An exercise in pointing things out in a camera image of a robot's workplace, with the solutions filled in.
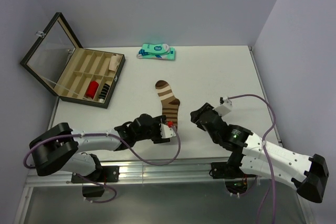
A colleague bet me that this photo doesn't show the brown striped sock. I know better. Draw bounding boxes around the brown striped sock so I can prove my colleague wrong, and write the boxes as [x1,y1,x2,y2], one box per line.
[155,80,180,129]

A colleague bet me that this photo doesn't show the black white striped sock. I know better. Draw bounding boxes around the black white striped sock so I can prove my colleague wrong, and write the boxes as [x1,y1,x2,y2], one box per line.
[98,83,110,103]

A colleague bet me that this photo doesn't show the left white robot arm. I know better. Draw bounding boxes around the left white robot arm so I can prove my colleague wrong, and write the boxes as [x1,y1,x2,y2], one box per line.
[29,114,176,182]

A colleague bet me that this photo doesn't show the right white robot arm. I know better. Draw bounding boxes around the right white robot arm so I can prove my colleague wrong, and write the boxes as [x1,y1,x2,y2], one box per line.
[191,103,329,203]

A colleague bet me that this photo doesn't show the mint green folded socks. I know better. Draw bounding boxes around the mint green folded socks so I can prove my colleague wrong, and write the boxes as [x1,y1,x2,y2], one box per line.
[137,44,175,60]

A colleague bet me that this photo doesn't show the red rolled sock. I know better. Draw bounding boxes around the red rolled sock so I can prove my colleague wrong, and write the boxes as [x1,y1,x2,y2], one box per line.
[85,81,99,99]

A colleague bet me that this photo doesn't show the beige rolled sock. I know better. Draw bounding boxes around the beige rolled sock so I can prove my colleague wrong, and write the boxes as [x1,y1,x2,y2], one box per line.
[108,55,120,72]

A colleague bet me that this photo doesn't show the black compartment box with lid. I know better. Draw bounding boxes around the black compartment box with lid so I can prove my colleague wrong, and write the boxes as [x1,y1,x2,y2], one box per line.
[20,12,125,109]

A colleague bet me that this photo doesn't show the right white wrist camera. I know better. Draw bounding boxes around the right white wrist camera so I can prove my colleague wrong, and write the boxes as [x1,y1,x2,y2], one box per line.
[214,97,233,117]

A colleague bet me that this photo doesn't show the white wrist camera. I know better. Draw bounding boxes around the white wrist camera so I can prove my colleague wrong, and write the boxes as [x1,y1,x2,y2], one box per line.
[214,97,233,117]
[160,121,176,139]

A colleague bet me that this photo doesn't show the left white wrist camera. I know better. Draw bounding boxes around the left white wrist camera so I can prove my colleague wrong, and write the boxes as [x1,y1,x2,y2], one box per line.
[160,121,176,139]

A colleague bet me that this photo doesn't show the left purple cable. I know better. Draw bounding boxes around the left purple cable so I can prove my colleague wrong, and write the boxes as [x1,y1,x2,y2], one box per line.
[23,126,182,204]

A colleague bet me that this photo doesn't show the aluminium mounting rail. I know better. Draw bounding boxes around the aluminium mounting rail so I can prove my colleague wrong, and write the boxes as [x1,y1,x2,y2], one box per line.
[15,158,315,223]

